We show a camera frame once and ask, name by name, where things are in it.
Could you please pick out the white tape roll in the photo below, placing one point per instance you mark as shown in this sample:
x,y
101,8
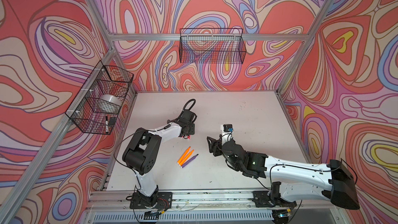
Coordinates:
x,y
111,99

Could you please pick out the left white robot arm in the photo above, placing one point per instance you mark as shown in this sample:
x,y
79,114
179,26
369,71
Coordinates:
x,y
142,151

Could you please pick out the aluminium front rail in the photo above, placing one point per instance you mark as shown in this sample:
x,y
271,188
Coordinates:
x,y
182,200

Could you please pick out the orange pen left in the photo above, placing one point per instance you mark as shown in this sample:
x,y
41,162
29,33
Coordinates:
x,y
183,155

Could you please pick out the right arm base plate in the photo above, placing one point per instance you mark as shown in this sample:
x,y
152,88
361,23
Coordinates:
x,y
264,199

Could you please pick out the orange pen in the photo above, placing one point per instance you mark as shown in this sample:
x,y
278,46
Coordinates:
x,y
183,155
186,157

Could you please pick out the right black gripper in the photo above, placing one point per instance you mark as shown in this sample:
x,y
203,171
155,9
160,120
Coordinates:
x,y
218,147

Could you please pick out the purple pen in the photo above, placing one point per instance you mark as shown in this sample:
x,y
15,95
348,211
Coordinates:
x,y
189,161

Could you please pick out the black wire basket left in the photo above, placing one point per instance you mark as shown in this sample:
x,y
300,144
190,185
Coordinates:
x,y
88,113

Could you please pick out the black wire basket back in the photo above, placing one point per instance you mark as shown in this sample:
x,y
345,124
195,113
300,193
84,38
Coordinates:
x,y
212,45

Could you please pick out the black wire basket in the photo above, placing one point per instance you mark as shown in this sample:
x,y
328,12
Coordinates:
x,y
212,45
88,113

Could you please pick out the orange pen middle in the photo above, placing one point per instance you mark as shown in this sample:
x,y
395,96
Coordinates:
x,y
186,157

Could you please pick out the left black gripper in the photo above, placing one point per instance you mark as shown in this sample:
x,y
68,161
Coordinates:
x,y
189,129

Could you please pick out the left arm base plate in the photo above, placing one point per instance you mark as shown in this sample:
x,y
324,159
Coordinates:
x,y
159,200

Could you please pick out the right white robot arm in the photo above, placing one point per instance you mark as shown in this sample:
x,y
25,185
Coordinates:
x,y
290,181

